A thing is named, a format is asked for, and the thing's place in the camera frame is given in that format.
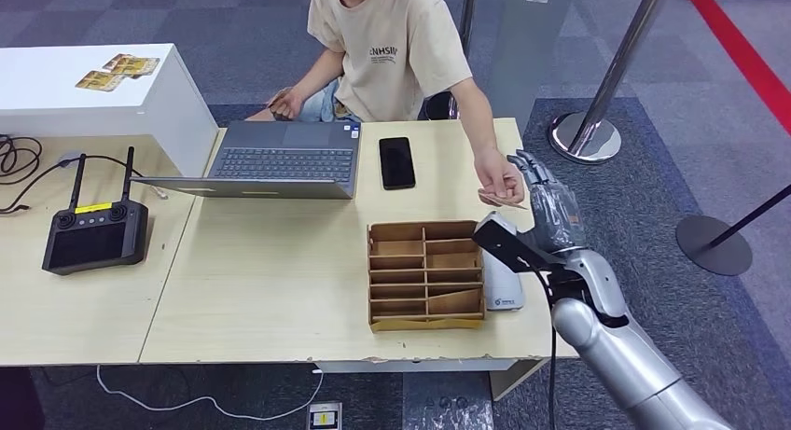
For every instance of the person's right hand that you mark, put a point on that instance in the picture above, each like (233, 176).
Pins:
(285, 104)

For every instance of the person's left hand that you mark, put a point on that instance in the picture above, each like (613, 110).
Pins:
(499, 177)

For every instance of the tan ID card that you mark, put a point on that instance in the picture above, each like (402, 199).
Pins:
(494, 199)

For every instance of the wooden card organizer tray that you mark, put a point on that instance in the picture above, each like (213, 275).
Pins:
(395, 248)

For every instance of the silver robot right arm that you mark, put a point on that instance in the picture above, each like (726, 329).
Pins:
(618, 359)

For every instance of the person's right forearm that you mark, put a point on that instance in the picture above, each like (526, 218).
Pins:
(318, 75)

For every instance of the person's left forearm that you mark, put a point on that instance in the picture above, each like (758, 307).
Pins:
(482, 121)

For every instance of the person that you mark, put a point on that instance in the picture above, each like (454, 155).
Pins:
(395, 44)

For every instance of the yellow patterned card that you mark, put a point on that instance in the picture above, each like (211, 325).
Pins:
(117, 59)
(141, 66)
(99, 81)

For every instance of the grey open laptop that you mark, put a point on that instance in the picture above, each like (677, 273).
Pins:
(284, 161)

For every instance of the chrome stanchion with chrome base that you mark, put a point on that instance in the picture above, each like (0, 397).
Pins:
(584, 140)

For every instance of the black smartphone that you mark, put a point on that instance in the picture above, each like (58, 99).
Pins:
(397, 163)

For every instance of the white cabinet box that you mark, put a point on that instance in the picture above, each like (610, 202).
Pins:
(167, 118)

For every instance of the grey kiosk stand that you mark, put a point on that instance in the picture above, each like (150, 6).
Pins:
(525, 44)

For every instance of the wooden table leg panel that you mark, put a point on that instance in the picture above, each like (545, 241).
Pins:
(513, 381)

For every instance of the black stanchion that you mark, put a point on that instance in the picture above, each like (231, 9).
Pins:
(714, 248)

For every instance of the floor hatch with plastic film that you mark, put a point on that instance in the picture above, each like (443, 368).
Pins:
(445, 402)

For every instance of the black remote controller with antennas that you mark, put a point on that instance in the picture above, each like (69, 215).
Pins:
(92, 242)

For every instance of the red barrier belt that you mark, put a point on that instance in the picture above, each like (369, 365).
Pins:
(741, 50)

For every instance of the floor power socket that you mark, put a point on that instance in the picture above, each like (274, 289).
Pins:
(324, 418)

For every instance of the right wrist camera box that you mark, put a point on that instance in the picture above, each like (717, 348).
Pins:
(503, 242)

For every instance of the chrome post with black base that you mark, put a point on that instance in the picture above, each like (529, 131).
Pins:
(469, 7)

